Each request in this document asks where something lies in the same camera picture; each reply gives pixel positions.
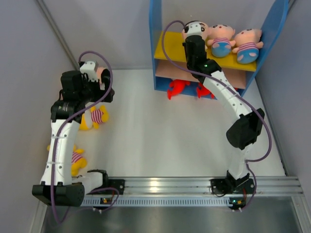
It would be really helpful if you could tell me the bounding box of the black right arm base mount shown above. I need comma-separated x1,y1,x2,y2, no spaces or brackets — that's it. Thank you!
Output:
210,171,255,197

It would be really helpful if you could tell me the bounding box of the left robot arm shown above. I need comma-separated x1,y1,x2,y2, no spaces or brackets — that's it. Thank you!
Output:
32,69,115,207

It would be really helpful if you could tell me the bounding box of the red shark plush toy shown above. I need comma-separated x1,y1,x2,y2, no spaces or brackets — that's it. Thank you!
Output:
167,79,190,100

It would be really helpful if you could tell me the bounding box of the perforated grey cable duct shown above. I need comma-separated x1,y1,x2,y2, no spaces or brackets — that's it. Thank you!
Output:
81,196,245,207

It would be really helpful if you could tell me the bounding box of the metal corner post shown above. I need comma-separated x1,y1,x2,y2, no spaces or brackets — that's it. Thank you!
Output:
35,0,79,70

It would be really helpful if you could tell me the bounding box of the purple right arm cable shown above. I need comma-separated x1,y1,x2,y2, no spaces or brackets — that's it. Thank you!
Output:
162,20,272,209

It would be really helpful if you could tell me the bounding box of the yellow duck plush near rail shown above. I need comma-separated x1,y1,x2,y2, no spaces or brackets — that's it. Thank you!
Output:
47,143,87,177

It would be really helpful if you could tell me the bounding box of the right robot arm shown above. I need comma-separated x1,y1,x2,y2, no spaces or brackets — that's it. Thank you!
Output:
183,35,264,194

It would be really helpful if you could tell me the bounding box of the blue yellow toy shelf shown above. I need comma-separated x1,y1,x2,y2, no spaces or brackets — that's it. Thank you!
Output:
149,0,288,99

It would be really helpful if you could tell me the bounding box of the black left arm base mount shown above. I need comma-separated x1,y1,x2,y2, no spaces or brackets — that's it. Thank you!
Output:
87,169,125,195

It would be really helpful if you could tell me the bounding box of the aluminium rail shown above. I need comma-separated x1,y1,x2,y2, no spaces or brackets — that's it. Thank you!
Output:
110,176,304,197

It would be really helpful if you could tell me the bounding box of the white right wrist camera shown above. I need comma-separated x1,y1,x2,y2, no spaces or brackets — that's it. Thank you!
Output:
184,21,202,37

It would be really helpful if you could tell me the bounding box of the yellow duck plush striped shirt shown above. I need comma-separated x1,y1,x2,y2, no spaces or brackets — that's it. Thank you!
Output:
79,105,109,131

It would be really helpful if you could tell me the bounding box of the boy doll striped shirt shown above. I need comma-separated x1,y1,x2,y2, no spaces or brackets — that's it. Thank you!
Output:
207,24,236,58

